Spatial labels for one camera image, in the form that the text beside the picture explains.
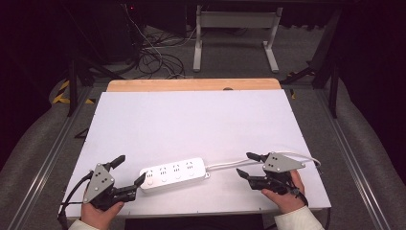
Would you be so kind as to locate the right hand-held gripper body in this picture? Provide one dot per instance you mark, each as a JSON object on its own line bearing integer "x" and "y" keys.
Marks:
{"x": 280, "y": 163}

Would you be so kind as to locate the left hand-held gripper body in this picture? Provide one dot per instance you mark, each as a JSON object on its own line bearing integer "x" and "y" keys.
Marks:
{"x": 99, "y": 182}

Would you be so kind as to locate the white power strip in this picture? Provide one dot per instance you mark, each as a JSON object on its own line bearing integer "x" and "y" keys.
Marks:
{"x": 174, "y": 174}

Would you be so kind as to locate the person's left hand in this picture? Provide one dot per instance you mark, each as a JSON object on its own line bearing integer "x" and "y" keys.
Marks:
{"x": 99, "y": 215}

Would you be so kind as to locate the person's right hand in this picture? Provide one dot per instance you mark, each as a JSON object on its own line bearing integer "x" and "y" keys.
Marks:
{"x": 285, "y": 200}

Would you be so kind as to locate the white board sheet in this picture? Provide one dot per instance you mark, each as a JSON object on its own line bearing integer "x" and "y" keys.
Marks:
{"x": 191, "y": 124}

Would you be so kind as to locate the yellow black hazard tape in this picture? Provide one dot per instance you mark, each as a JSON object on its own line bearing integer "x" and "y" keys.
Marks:
{"x": 60, "y": 95}

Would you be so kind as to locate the black metal stand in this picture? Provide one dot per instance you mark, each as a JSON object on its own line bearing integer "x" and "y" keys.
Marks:
{"x": 72, "y": 86}
{"x": 333, "y": 83}

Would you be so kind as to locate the aluminium rail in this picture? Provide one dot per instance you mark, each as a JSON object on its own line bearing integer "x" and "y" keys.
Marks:
{"x": 48, "y": 163}
{"x": 351, "y": 153}

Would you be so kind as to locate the white metal table frame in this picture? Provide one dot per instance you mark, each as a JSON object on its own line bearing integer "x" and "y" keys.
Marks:
{"x": 236, "y": 19}

